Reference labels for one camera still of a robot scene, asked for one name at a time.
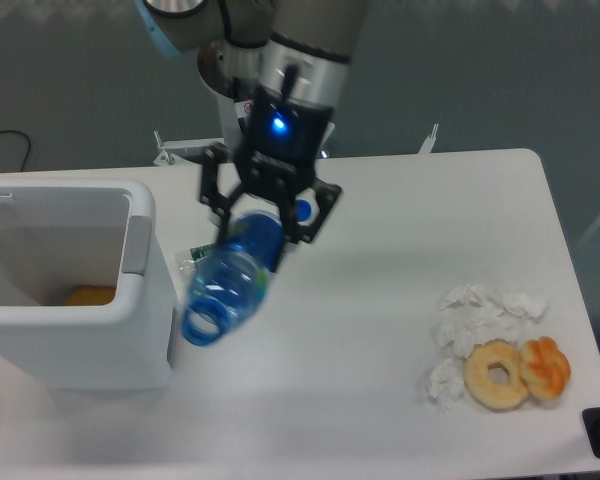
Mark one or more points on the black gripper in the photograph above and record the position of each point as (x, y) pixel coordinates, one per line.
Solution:
(276, 161)

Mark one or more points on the blue plastic bottle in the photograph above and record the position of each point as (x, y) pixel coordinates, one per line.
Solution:
(231, 282)

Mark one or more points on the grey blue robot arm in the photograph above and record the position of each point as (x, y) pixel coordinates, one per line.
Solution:
(286, 62)

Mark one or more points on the blue bottle cap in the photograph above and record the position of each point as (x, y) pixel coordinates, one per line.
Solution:
(304, 210)

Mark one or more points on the clear bottle green label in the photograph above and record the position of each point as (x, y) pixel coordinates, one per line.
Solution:
(186, 260)

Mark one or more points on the orange item in trash can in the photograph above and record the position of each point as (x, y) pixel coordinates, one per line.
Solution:
(90, 296)

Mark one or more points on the white trash can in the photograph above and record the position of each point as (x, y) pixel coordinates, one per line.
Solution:
(57, 234)

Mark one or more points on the crumpled white tissue large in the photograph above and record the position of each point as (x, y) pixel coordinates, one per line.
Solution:
(472, 315)

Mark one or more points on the crumpled white tissue small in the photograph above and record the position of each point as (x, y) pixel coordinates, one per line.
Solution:
(445, 385)

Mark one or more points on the orange twisted bread roll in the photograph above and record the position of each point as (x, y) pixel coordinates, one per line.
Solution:
(544, 368)

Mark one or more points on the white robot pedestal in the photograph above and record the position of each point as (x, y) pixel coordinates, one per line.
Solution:
(227, 107)

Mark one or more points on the plain ring donut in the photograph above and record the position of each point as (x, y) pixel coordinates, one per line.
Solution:
(492, 376)

